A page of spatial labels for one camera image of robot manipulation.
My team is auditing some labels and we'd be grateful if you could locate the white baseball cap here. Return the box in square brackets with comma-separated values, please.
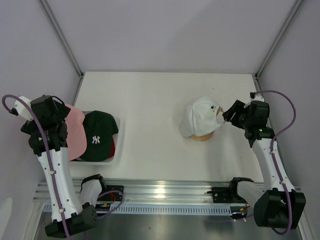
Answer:
[179, 96, 225, 138]

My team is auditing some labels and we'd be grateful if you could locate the dark green baseball cap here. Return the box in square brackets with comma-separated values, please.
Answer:
[83, 110, 119, 162]

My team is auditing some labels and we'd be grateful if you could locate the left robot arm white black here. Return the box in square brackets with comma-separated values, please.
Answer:
[15, 95, 108, 239]

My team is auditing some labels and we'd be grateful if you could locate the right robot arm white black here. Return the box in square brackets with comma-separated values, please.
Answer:
[223, 100, 306, 235]

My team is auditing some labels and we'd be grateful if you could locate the wooden hat stand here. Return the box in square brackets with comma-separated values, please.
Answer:
[189, 106, 225, 142]

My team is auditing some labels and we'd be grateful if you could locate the pink baseball cap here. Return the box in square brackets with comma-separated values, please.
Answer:
[65, 104, 87, 161]

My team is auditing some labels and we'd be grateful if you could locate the lavender baseball cap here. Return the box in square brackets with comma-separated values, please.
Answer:
[75, 111, 93, 161]

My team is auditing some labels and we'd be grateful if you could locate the red baseball cap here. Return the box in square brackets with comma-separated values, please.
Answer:
[108, 138, 116, 159]

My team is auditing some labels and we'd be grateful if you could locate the white plastic basket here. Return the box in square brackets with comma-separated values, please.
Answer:
[69, 116, 126, 166]

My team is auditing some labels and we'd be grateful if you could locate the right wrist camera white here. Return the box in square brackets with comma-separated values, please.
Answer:
[244, 92, 265, 108]

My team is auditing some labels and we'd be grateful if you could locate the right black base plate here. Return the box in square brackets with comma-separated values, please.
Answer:
[206, 187, 235, 204]

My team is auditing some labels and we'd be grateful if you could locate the white slotted cable duct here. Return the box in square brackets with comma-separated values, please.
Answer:
[113, 204, 232, 216]

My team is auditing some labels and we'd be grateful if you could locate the left aluminium frame post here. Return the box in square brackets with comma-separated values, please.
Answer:
[37, 0, 83, 78]

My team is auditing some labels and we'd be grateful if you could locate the aluminium frame post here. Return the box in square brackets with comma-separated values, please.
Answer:
[254, 0, 306, 81]
[37, 0, 83, 78]

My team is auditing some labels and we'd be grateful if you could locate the aluminium mounting rail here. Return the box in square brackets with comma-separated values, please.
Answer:
[33, 177, 229, 206]

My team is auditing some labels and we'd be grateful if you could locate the right aluminium frame post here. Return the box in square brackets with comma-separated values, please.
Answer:
[254, 0, 306, 81]

